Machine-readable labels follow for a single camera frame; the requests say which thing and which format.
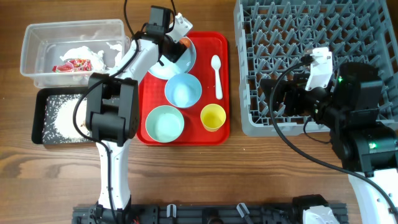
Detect orange carrot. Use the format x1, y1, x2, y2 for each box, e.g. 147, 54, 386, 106
179, 37, 192, 49

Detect white tissue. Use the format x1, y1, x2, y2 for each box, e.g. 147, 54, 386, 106
59, 45, 111, 72

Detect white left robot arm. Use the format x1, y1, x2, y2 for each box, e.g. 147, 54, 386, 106
83, 6, 193, 223

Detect light blue round plate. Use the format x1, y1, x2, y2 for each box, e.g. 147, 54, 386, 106
149, 37, 197, 80

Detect black food waste tray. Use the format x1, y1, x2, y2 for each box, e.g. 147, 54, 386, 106
32, 86, 87, 145

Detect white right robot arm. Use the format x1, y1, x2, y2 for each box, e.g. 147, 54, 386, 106
260, 62, 397, 223

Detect mint green bowl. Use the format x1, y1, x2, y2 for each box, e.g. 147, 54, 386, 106
145, 105, 185, 143

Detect grey dishwasher rack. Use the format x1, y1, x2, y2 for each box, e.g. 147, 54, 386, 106
233, 0, 397, 136

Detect yellow plastic cup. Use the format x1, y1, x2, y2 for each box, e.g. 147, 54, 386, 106
200, 104, 226, 132

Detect white plastic spoon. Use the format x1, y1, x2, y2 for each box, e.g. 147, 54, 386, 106
211, 55, 223, 100

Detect clear plastic waste bin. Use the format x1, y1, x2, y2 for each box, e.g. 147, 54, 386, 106
20, 19, 130, 88

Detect light blue bowl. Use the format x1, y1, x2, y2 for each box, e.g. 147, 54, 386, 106
164, 73, 202, 108

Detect red patterned snack wrapper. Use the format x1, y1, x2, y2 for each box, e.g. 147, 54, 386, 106
52, 58, 92, 73

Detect red serving tray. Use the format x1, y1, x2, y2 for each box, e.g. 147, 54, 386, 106
136, 31, 230, 146

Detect white rice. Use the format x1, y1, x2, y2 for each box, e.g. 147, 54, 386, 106
42, 94, 88, 144

